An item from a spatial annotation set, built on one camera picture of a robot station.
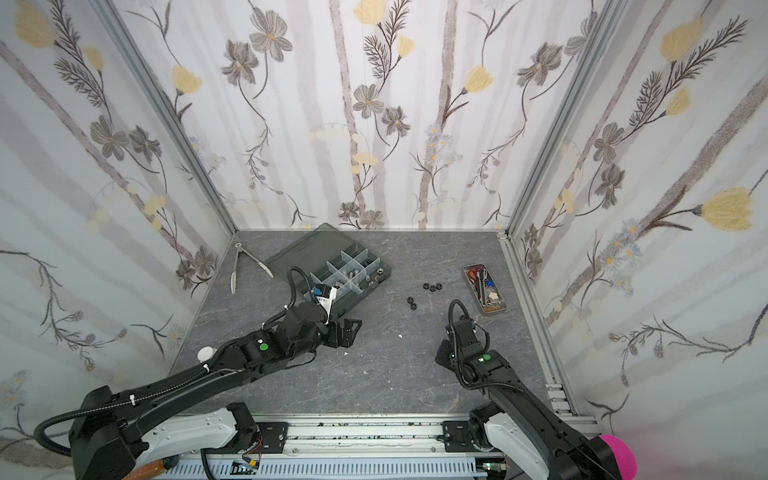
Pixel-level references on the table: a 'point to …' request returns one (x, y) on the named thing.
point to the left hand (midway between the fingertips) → (345, 315)
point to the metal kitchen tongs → (239, 248)
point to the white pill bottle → (205, 353)
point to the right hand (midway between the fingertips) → (434, 346)
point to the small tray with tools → (484, 289)
